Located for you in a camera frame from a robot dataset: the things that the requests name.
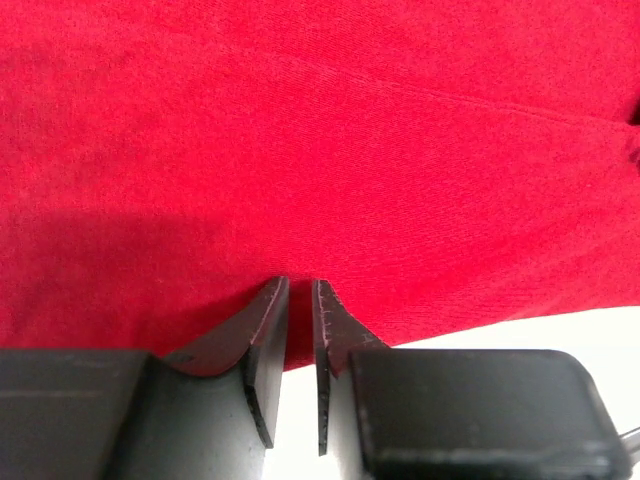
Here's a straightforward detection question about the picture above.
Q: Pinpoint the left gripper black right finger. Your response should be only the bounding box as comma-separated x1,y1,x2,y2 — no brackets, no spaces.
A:
312,280,631,479

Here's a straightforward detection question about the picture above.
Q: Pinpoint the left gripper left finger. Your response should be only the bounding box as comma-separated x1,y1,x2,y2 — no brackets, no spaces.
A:
1,277,289,479

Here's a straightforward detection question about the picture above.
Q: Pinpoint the red t shirt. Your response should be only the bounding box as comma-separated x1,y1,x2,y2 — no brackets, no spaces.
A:
1,1,639,366

